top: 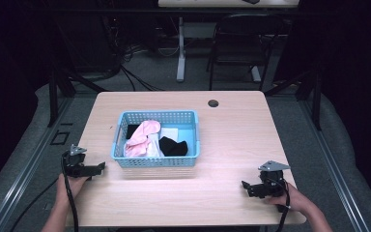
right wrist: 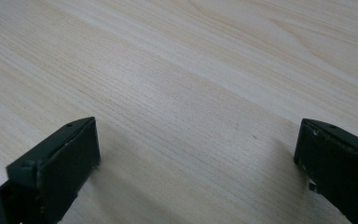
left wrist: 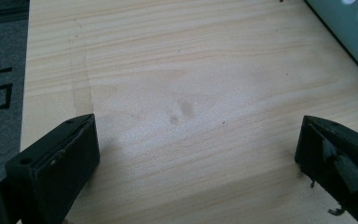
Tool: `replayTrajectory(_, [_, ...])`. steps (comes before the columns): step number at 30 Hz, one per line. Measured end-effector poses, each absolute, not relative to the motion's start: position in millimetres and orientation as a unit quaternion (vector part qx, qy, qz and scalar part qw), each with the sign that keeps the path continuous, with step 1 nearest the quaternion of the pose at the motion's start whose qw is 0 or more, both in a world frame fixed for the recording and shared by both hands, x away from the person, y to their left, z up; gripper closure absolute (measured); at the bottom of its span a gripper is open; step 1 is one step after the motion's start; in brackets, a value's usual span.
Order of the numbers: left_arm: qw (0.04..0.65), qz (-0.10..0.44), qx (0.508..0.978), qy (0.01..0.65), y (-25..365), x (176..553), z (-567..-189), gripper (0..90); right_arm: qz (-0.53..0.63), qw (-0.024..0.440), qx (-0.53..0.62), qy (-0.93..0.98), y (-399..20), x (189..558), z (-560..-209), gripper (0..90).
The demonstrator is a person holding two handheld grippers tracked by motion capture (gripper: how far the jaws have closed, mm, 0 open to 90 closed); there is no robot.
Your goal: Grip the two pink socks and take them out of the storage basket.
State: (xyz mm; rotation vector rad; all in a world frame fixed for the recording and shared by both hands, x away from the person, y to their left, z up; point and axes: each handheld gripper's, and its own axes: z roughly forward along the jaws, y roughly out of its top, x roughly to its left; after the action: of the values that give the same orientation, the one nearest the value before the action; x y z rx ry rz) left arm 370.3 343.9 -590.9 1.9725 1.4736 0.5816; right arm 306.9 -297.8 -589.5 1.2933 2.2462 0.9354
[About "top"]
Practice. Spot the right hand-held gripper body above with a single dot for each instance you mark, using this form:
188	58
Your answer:
271	184

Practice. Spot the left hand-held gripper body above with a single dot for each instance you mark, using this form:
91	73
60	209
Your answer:
76	160

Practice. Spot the person's left hand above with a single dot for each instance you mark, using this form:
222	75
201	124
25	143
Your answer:
71	188

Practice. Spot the person's right hand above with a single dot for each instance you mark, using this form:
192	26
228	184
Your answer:
294	199

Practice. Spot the small black sock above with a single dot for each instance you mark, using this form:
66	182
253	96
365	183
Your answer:
132	131

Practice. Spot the blue plastic basket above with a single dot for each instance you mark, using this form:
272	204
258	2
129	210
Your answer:
156	161

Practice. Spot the white and pink sock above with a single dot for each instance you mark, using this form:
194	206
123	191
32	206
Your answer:
154	147

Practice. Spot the black metal stand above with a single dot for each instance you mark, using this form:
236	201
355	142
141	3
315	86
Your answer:
53	96
316	100

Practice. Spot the large black sock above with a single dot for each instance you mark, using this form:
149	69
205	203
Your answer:
173	148

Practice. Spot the white desk foot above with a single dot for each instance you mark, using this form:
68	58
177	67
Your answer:
256	74

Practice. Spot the white desk leg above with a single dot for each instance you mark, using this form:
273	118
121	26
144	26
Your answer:
181	51

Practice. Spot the black folding chair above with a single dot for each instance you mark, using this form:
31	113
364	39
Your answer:
243	42

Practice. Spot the black floor outlet frame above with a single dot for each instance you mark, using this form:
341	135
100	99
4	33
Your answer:
60	138

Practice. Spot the grey metal floor rail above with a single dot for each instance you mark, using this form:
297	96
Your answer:
29	164
331	164

